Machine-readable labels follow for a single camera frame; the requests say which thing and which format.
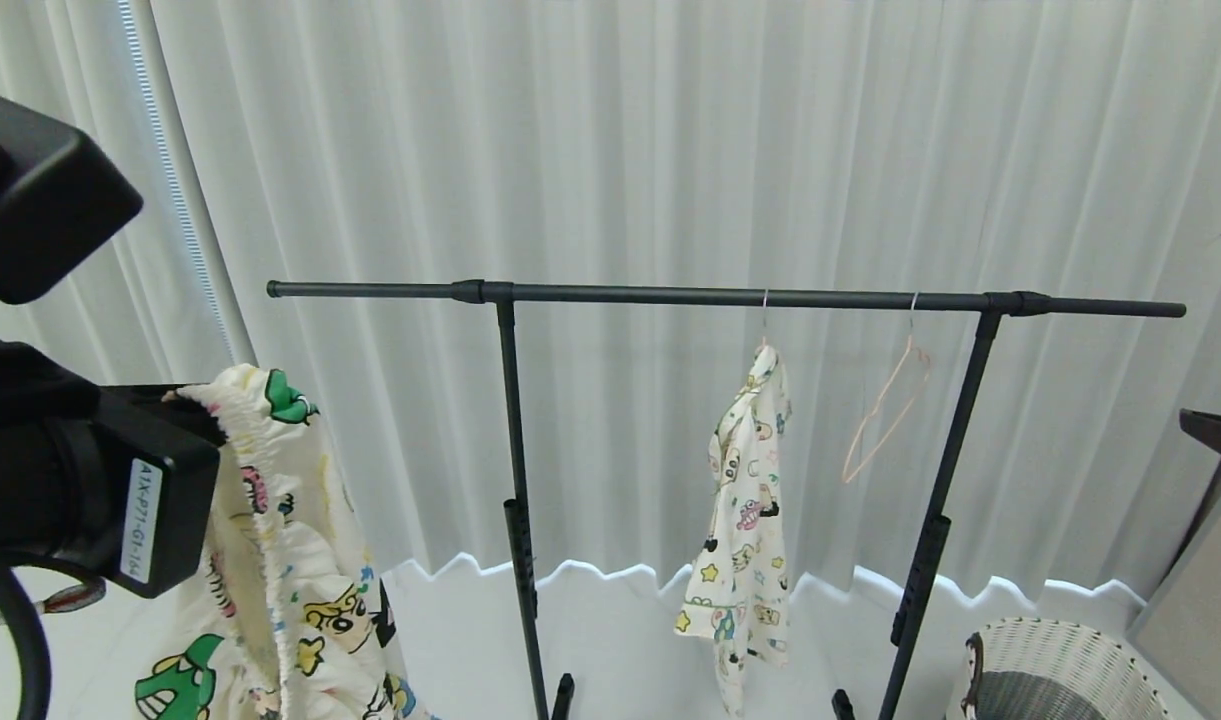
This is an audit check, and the black clothes rack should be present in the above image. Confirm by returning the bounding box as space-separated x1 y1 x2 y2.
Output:
267 280 1187 720

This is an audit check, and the cream printed garment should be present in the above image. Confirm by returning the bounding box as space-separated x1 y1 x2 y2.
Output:
135 365 441 720
673 345 793 717

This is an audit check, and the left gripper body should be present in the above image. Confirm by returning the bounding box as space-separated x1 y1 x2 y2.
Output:
0 335 221 599

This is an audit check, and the white laundry basket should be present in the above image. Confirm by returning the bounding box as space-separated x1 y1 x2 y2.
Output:
945 617 1171 720

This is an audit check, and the white curtain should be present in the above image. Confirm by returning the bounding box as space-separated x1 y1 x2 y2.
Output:
0 0 1221 601

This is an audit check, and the black cable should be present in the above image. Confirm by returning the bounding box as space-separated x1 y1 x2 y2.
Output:
0 560 51 720

